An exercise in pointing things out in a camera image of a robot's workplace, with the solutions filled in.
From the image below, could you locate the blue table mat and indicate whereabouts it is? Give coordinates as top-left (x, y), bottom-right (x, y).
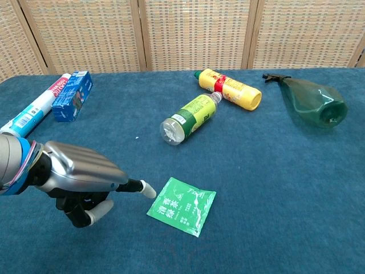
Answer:
top-left (0, 67), bottom-right (365, 274)

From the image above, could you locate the blue carton box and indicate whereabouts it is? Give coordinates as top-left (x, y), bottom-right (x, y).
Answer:
top-left (51, 71), bottom-right (94, 123)

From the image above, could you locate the clear bottle with green label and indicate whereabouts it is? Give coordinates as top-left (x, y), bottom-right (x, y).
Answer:
top-left (159, 91), bottom-right (223, 146)

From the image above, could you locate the green spray bottle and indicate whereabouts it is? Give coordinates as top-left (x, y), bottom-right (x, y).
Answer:
top-left (262, 73), bottom-right (349, 129)

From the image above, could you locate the woven folding screen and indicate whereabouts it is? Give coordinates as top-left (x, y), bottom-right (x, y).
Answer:
top-left (0, 0), bottom-right (365, 84)

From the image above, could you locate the yellow bottle with red label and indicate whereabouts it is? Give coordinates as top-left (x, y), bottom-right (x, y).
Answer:
top-left (193, 68), bottom-right (262, 111)

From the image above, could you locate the white and teal plastic-wrap roll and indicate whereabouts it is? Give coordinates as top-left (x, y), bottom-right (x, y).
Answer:
top-left (0, 72), bottom-right (72, 138)

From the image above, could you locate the green sachet packet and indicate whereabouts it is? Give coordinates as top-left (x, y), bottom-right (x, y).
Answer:
top-left (146, 176), bottom-right (217, 238)

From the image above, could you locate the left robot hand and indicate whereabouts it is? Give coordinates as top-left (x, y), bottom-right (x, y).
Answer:
top-left (28, 140), bottom-right (157, 228)

